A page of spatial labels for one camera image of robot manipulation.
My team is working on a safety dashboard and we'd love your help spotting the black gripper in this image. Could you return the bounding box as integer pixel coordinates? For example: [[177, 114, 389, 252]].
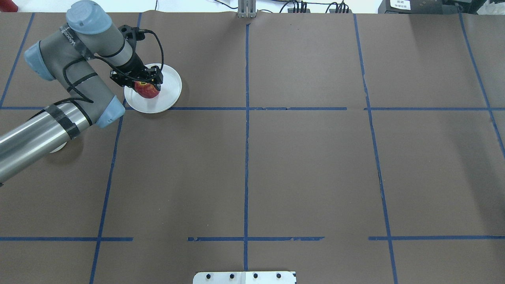
[[110, 55, 163, 91]]

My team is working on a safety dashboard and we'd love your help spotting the red yellow apple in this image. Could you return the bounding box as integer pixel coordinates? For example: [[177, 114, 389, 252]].
[[134, 81, 160, 99]]

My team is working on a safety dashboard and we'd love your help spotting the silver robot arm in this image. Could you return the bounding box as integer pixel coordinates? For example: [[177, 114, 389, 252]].
[[0, 0, 163, 185]]

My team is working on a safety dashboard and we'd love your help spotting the white plate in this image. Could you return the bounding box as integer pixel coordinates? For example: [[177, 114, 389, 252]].
[[124, 64, 183, 114]]

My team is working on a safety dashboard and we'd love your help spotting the white bowl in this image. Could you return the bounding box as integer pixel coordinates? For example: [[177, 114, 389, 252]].
[[50, 142, 67, 153]]

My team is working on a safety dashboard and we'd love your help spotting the black small computer box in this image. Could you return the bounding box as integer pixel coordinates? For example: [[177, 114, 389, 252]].
[[377, 0, 458, 15]]

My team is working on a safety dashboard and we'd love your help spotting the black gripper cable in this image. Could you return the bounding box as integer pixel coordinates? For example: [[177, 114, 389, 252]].
[[63, 28, 165, 104]]

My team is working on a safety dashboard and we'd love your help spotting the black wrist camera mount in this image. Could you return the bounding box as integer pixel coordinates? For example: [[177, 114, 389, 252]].
[[118, 25, 146, 52]]

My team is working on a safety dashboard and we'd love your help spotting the aluminium frame post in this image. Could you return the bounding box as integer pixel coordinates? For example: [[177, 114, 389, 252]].
[[238, 0, 258, 19]]

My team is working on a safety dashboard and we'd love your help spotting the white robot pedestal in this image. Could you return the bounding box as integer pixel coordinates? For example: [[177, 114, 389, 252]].
[[193, 271, 297, 284]]

